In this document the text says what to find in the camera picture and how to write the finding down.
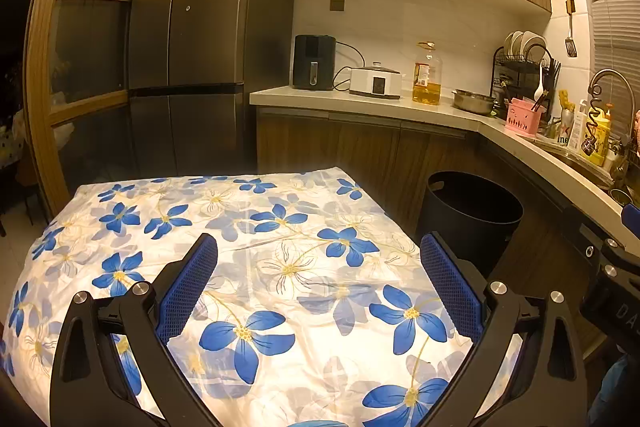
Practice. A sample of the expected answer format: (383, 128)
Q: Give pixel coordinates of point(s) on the black trash bin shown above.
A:
(475, 207)

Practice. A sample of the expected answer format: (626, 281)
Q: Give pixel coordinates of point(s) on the person's right forearm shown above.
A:
(617, 387)

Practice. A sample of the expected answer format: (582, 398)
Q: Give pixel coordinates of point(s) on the dark steel refrigerator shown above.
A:
(200, 32)

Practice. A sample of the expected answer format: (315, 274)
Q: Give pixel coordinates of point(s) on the metal faucet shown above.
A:
(607, 72)

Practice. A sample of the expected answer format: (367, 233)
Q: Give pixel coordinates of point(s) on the hanging metal spatula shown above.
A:
(571, 47)

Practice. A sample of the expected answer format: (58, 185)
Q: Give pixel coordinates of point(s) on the white bottle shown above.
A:
(579, 127)

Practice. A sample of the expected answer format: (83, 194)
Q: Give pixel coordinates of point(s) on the dark wall socket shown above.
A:
(337, 4)

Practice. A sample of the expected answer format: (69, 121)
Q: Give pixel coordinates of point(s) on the metal bowl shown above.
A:
(472, 103)

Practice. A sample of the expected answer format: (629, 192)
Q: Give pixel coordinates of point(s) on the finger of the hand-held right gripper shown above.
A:
(632, 213)
(585, 232)

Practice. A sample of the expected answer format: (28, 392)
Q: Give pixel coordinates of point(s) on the wooden framed glass door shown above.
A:
(80, 57)

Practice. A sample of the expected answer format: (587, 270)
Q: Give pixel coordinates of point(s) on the polka dot covered table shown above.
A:
(10, 147)

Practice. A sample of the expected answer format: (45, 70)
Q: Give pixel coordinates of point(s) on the white plate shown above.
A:
(512, 43)
(535, 42)

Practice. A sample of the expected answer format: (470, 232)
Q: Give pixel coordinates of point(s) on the metal sink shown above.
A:
(580, 162)

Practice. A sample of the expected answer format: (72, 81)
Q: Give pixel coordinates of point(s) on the cooking oil bottle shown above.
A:
(427, 82)

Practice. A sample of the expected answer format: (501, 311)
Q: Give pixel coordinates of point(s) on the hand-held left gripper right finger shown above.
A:
(452, 287)

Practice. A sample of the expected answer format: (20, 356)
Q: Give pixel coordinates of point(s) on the black dish rack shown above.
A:
(512, 72)

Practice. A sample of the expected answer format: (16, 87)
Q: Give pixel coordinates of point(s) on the yellow bottle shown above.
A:
(601, 137)

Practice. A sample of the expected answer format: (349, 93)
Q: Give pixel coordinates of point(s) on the black air fryer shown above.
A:
(312, 57)

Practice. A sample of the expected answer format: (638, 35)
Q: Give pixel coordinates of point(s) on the white rice cooker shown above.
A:
(375, 84)

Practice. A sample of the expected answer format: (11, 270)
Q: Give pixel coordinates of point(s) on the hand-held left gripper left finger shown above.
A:
(187, 287)

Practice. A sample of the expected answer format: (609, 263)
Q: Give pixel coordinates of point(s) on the pink utensil holder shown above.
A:
(522, 119)

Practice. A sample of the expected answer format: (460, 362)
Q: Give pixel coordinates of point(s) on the blue floral tablecloth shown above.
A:
(300, 267)

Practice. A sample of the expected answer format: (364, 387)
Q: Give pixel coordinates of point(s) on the drink can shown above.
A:
(565, 132)

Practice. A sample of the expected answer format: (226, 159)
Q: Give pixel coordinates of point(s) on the wooden kitchen base cabinet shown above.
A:
(350, 142)

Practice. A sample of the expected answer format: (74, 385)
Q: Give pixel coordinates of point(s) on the white spoon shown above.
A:
(539, 92)

